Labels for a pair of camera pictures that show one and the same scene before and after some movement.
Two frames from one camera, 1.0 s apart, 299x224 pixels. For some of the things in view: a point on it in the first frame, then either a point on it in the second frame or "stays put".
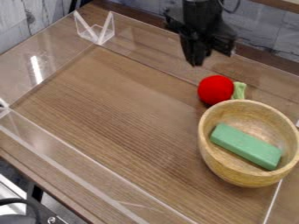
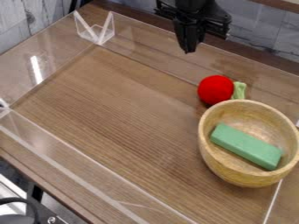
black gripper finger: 210,45 to 201,32
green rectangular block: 247,146 stays put
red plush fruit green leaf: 217,89 stays put
